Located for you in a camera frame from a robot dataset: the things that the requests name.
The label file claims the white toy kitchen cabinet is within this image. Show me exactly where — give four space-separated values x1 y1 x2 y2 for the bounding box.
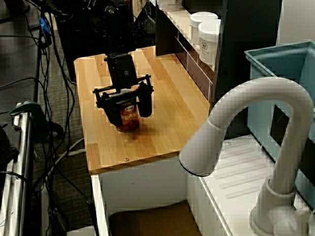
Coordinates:
90 157 189 236

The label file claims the white jar with printed label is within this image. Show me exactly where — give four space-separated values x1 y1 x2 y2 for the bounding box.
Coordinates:
197 19 221 66

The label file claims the dark brick tile backsplash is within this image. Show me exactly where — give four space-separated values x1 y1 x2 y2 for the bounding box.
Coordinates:
174 36 214 102

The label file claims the thin black looped cable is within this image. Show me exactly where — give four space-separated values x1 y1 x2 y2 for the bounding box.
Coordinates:
0 77 50 104

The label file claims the dark slanted shelf post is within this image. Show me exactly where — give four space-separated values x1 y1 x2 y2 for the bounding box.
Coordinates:
213 0 283 140

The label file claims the white container with dark print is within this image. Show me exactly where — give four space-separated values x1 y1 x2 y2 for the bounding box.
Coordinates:
157 0 183 12

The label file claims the green clamp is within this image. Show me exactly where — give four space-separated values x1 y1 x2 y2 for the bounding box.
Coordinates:
9 100 50 142

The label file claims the white shelf board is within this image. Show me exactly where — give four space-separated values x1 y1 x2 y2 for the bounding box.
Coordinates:
157 9 217 72

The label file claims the orange beans can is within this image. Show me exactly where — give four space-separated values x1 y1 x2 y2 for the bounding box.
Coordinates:
115 89 140 133

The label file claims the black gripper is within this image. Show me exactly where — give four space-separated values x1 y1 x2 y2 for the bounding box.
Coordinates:
93 51 155 127

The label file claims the brown cardboard panel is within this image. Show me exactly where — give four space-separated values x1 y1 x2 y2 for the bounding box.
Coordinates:
109 200 201 236

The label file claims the black device block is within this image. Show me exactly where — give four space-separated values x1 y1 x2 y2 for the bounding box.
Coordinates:
0 125 20 173

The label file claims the white curved faucet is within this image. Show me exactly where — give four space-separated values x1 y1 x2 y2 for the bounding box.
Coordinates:
178 76 315 236

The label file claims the black thin rod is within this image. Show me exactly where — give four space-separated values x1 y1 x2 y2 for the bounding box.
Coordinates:
86 200 99 236

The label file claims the plain white jar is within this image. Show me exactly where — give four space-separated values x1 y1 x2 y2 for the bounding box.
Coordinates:
189 11 219 46

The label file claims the white cable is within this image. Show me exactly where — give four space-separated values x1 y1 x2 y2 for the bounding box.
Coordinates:
55 137 86 166

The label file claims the teal plastic bin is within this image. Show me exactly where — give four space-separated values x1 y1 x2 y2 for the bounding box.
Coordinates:
243 41 315 212

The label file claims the thick black cable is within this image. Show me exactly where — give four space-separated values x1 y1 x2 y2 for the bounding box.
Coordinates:
48 12 76 153

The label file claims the blue plastic connector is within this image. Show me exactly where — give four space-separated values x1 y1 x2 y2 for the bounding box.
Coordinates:
39 16 51 36

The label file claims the black computer tower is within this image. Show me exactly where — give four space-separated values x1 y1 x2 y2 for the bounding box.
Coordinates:
54 7 135 82

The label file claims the white ribbed drainboard counter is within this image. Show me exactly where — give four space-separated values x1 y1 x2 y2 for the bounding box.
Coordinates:
187 134 315 236

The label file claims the black shelf side panel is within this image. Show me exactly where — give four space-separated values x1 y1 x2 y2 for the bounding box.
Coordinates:
155 0 178 57

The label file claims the silver metal frame rail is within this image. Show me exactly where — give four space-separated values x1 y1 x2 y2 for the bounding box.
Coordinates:
0 110 34 236

